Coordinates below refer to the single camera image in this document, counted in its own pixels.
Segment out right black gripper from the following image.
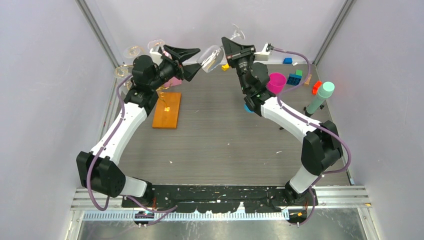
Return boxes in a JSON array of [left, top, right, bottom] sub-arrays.
[[221, 39, 256, 94]]

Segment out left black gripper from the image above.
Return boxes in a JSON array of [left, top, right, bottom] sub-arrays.
[[149, 46, 204, 91]]

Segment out clear wine glass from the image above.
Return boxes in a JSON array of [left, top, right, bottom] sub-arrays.
[[122, 45, 146, 60], [147, 39, 165, 50], [114, 64, 134, 90], [196, 23, 247, 74]]

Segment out pink wine glass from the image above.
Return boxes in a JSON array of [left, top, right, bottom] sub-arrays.
[[266, 72, 287, 95]]

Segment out blue wine glass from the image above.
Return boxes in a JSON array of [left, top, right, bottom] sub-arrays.
[[244, 104, 254, 113]]

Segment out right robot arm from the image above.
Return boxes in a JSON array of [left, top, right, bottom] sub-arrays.
[[221, 37, 344, 205]]

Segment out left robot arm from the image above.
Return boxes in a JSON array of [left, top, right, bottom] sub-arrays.
[[76, 45, 201, 207]]

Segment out clear wine glass top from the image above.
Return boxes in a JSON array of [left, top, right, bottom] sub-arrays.
[[147, 39, 165, 50]]

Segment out orange wooden rack base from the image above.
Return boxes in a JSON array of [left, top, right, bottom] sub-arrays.
[[152, 92, 182, 129]]

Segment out yellow toy piece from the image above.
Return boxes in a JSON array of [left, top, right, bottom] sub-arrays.
[[221, 64, 230, 72]]

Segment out blue toy block far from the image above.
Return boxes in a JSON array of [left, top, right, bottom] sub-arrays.
[[283, 57, 293, 65]]

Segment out blue studded toy block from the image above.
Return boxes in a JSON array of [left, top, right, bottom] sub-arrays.
[[286, 73, 302, 86]]

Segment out green toy block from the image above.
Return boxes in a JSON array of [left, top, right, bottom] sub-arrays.
[[295, 69, 303, 77]]

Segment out tan wooden block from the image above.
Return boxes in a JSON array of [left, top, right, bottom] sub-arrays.
[[303, 74, 312, 87]]

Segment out red toy piece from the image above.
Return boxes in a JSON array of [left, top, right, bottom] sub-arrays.
[[312, 80, 323, 95]]

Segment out mint green cylinder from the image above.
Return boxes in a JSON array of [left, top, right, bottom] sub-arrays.
[[305, 81, 335, 117]]

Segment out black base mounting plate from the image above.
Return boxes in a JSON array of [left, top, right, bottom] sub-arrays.
[[121, 184, 318, 214]]

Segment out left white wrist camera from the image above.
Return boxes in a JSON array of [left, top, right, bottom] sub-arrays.
[[149, 45, 163, 66]]

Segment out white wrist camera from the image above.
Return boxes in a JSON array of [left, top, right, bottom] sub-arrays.
[[254, 42, 273, 62], [149, 45, 163, 66]]

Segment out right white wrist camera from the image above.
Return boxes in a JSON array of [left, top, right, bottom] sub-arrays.
[[254, 42, 273, 62]]

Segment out gold wire glass rack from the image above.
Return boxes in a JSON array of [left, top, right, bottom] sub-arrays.
[[124, 54, 168, 115]]

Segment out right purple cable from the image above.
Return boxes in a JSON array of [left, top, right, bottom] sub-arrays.
[[272, 47, 352, 227]]

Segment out purple cable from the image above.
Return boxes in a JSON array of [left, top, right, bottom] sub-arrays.
[[272, 47, 352, 227], [86, 74, 180, 227]]

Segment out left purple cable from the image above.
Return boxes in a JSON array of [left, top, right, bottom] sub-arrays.
[[86, 74, 180, 227]]

